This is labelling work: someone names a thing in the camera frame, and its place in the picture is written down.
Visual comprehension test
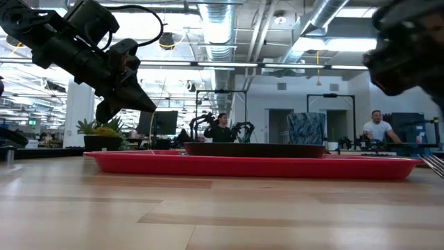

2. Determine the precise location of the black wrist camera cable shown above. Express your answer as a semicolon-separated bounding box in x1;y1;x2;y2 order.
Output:
100;3;165;49

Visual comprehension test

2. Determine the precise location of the blue background box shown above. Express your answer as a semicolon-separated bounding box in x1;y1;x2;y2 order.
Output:
390;111;429;145

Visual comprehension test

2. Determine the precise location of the black round plate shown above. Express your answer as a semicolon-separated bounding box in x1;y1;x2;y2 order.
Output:
183;142;327;159

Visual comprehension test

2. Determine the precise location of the red plastic tray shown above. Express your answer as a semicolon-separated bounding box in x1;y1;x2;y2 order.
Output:
83;149;425;182

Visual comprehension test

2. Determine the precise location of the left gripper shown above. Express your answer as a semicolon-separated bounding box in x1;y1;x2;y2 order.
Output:
33;34;157;124

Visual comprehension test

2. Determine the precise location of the background work table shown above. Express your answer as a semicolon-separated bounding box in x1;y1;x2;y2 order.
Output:
325;141;444;158

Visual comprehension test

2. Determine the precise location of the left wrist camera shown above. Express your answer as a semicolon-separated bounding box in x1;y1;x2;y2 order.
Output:
65;0;121;46

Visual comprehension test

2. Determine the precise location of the black hanging ceiling lamp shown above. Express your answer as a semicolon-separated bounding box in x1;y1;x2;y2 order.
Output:
158;31;176;51

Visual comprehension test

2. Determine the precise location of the metal fork red handle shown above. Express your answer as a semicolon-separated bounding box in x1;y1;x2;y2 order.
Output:
417;153;444;180

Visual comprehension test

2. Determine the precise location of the dark ribbed glass cup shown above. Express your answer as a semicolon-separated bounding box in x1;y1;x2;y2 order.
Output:
286;111;327;146

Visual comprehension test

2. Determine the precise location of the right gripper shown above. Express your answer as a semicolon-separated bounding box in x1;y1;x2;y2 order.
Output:
361;0;444;117

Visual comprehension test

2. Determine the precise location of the small potted succulent plant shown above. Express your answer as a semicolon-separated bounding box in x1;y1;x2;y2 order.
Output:
76;116;132;152

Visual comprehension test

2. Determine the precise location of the black aluminium table frame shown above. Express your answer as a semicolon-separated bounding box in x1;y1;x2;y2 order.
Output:
0;147;86;162

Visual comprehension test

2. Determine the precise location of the person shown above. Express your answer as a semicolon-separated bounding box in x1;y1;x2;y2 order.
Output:
359;109;402;144
203;112;237;144

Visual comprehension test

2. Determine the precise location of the black monitor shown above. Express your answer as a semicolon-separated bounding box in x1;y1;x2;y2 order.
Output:
136;110;179;137

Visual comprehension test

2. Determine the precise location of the black background frame stand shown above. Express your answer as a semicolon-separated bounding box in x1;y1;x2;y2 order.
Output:
306;92;357;149
195;89;248;143

